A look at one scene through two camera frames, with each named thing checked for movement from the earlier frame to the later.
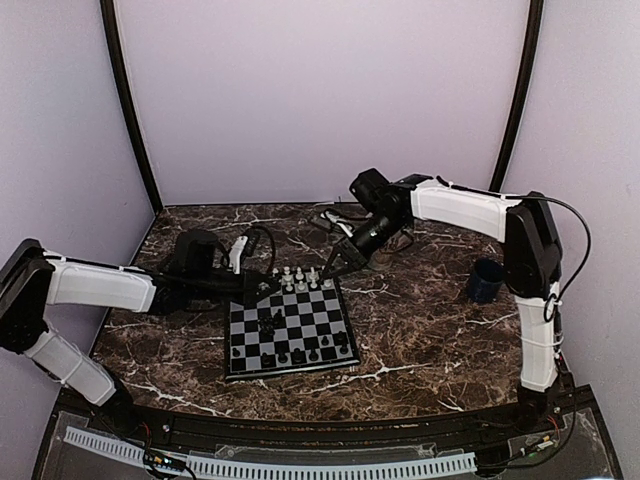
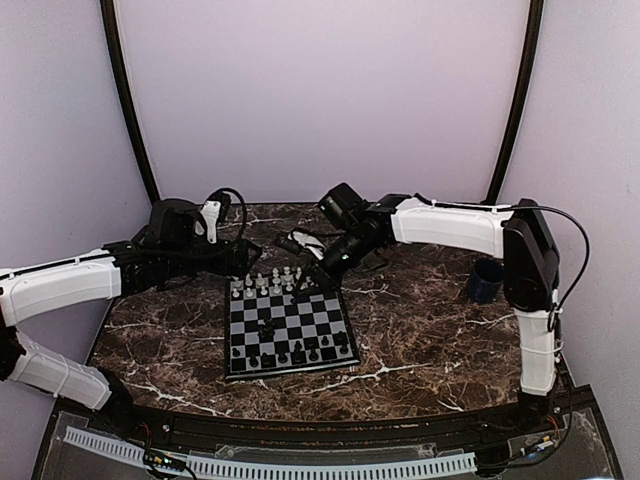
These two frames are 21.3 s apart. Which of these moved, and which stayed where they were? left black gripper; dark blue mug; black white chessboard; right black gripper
Moved: left black gripper; right black gripper
Stayed: dark blue mug; black white chessboard
